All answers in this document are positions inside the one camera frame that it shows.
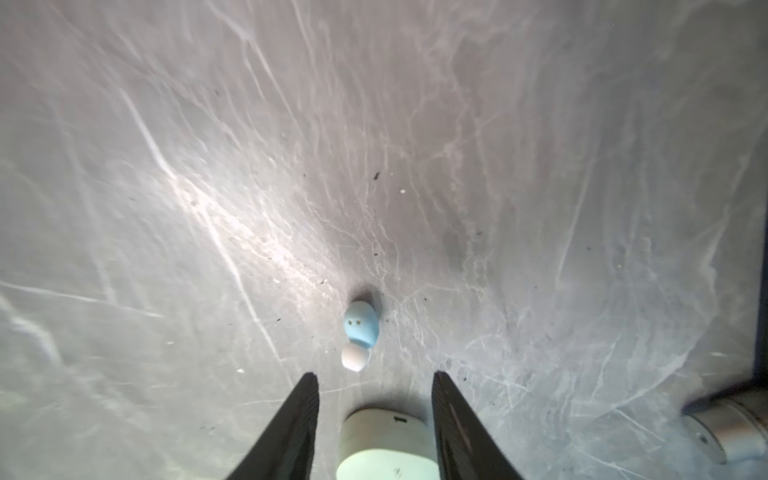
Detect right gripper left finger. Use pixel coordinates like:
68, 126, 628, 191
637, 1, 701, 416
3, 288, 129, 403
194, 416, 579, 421
228, 372, 320, 480

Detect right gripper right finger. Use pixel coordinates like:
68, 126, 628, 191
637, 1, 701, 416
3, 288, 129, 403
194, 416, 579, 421
431, 371, 523, 480

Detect white earbud case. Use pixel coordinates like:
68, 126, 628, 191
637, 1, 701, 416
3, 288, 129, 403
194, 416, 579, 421
336, 408, 440, 480

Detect blue earbud front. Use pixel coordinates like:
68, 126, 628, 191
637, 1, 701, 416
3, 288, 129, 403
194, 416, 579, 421
341, 300, 379, 372

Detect grey microphone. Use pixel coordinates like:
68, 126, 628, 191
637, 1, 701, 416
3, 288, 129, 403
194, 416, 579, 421
682, 389, 767, 464

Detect black white chessboard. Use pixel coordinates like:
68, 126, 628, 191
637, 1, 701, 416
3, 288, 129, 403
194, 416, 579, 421
753, 229, 768, 385

